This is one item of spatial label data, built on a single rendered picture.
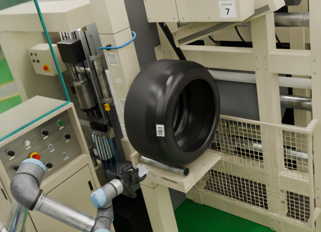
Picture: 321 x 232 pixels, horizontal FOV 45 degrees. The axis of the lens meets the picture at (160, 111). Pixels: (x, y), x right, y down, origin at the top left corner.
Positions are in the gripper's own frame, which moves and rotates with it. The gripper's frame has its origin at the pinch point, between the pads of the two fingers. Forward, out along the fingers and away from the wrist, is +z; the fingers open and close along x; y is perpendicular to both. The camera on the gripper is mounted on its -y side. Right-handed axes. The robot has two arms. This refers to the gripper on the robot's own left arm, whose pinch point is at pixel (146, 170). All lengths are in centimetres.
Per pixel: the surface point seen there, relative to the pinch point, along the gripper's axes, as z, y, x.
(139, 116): 2.4, 29.0, 2.2
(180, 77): 22, 45, -11
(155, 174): 16.0, -13.2, 9.7
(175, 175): 18.8, -11.7, -2.8
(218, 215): 89, -90, 19
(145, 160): 17.8, -7.2, 18.6
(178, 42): 57, 54, 16
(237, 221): 89, -90, 3
